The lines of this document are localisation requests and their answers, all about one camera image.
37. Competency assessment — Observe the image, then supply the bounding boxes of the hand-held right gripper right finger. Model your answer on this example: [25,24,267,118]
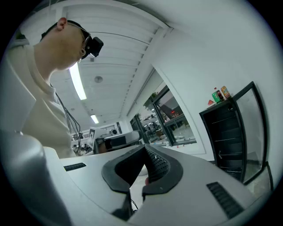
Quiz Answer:
[128,144,260,226]

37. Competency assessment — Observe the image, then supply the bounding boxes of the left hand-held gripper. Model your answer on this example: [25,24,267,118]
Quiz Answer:
[88,127,143,154]

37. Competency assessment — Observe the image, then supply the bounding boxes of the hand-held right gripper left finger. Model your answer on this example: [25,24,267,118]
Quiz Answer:
[59,144,146,221]

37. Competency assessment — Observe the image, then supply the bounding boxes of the black mini fridge cabinet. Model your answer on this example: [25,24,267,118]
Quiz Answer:
[199,81,275,192]

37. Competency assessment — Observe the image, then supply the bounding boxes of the black framed window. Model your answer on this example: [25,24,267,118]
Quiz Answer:
[130,85,197,146]

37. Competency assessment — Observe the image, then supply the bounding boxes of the person's beige shirt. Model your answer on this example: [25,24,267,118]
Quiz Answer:
[4,38,77,158]

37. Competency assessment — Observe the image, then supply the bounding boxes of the green soda can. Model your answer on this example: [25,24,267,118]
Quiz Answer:
[211,91,222,104]

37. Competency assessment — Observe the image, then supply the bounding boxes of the cola bottle red cap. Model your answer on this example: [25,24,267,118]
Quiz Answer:
[213,87,225,102]

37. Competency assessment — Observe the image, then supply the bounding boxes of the orange drink can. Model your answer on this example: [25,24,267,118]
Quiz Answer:
[220,85,231,99]

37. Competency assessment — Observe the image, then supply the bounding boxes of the person's head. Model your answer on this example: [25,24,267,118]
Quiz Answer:
[33,17,91,71]

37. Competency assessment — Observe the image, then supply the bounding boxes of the black body cables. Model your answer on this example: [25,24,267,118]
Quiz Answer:
[50,83,81,142]

